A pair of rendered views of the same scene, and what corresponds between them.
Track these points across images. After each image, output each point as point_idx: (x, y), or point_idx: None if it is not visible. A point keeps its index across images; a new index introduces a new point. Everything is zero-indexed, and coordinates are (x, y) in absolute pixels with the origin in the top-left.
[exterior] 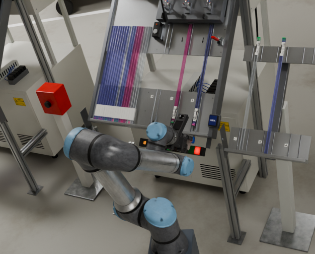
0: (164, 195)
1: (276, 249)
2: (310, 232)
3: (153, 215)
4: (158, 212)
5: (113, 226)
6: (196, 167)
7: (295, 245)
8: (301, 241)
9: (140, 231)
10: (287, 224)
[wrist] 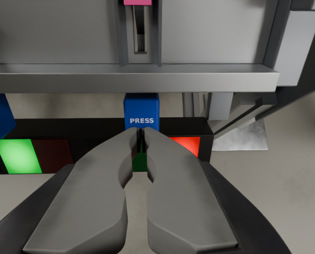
0: (50, 110)
1: (231, 155)
2: (260, 120)
3: None
4: None
5: None
6: None
7: (251, 145)
8: (255, 137)
9: (39, 185)
10: (243, 124)
